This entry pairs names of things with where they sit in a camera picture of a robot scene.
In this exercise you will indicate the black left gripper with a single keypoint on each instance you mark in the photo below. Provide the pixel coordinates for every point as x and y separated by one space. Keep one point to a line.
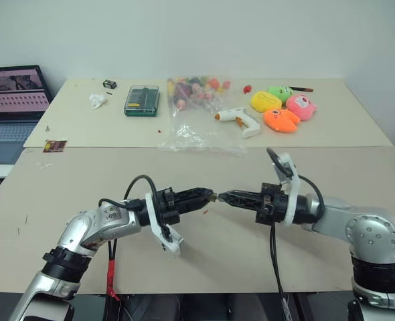
169 209

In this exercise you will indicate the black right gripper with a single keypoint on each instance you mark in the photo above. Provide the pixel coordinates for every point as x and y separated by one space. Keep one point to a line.
267 207

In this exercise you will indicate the brass padlock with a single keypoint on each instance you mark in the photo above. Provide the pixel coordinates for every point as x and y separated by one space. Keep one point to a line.
213 197

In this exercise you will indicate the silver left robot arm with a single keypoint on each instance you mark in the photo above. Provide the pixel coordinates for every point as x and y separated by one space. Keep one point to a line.
93 227

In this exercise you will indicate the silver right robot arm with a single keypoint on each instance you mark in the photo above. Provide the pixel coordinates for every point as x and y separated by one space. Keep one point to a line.
368 230

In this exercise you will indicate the green screwdriver set case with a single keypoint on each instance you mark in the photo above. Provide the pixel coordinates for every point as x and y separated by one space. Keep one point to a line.
141 100

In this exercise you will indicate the clear plastic bag of toys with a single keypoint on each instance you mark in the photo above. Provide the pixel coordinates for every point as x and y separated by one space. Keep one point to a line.
197 130

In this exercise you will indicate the white glue gun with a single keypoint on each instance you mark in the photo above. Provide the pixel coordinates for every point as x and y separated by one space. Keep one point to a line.
237 115

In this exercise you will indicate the orange plush toy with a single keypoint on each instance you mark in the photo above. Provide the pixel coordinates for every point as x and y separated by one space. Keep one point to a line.
279 119

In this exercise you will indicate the yellow plush toy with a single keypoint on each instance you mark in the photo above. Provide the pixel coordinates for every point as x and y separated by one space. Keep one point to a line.
265 101

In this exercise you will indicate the pink plush toy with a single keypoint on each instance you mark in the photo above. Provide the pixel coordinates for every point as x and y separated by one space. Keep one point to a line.
301 106

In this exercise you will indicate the small red toy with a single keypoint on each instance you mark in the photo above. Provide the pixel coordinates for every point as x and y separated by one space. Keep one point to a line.
247 89

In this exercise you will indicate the green plush toy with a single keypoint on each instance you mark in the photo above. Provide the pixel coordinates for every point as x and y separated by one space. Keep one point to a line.
281 92

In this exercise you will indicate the brown black pen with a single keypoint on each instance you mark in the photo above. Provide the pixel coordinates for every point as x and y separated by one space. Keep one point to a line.
301 89

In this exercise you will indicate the crumpled white tissue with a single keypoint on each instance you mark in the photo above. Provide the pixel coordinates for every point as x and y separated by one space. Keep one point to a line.
97 101

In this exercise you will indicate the small black white box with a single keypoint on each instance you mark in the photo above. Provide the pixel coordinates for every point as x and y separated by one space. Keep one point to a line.
109 84

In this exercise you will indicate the red gold foil packet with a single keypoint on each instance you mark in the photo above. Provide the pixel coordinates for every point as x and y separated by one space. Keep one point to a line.
55 145

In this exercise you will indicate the open grey laptop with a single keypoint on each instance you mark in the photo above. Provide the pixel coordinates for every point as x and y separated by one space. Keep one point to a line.
13 100

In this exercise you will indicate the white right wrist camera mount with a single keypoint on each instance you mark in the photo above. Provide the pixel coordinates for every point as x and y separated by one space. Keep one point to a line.
293 194

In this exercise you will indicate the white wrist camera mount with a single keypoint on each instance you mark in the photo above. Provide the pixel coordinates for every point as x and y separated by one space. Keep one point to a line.
293 194
157 230

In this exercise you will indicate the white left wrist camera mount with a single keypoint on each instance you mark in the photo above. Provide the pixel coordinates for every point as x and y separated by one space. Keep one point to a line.
157 230

